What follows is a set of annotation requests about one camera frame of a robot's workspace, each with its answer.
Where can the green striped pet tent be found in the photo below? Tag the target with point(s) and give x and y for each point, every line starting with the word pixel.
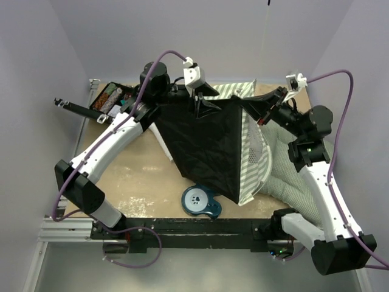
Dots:
pixel 225 151

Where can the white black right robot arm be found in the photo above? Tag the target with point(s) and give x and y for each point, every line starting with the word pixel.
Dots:
pixel 340 244

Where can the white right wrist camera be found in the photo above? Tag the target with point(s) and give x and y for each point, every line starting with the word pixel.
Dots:
pixel 296 82

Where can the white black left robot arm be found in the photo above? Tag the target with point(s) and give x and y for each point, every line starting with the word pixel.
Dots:
pixel 76 180

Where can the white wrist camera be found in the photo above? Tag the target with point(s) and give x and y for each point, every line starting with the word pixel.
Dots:
pixel 296 82
pixel 193 75

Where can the black poker chip case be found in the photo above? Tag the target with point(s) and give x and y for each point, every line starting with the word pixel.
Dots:
pixel 102 108

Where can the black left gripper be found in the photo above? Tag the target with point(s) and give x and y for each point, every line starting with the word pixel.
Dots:
pixel 202 107

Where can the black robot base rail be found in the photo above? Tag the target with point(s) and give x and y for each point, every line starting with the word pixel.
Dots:
pixel 254 234

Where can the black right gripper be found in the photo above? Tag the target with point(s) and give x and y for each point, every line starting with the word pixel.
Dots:
pixel 261 107

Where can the teal pet bowl stand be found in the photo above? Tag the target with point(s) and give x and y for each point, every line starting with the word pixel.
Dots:
pixel 199 200

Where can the green checkered pet cushion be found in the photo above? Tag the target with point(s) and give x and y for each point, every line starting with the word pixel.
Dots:
pixel 284 183

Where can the white toy microphone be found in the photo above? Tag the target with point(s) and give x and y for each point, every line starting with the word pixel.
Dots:
pixel 160 140

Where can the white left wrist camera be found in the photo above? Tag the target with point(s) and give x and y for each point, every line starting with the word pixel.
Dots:
pixel 193 75

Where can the green yellow chip stack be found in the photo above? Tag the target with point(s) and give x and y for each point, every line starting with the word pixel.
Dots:
pixel 110 88

